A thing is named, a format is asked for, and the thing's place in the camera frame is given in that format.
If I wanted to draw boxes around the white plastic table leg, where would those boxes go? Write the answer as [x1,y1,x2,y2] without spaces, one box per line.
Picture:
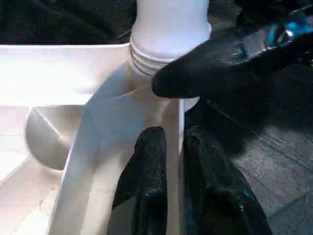
[129,0,212,112]

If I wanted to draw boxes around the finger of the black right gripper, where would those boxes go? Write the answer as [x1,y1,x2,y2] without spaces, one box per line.
[151,32,313,99]

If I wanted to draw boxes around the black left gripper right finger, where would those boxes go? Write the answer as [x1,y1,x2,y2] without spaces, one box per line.
[183,125,274,235]

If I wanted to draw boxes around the white plastic table top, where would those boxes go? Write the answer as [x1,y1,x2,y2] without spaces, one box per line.
[0,44,201,235]

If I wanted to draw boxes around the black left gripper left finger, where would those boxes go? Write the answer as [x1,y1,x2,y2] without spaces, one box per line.
[107,126,168,235]

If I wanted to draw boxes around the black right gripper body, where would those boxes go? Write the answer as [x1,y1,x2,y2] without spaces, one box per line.
[235,0,313,48]

